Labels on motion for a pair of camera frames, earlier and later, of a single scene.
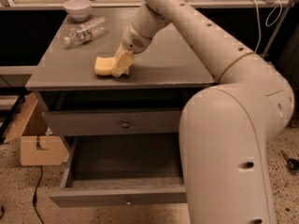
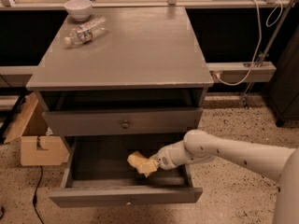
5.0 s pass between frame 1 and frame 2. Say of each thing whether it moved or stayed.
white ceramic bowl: stayed
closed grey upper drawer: stayed
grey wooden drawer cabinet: stayed
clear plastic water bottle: stayed
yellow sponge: moved
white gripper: moved
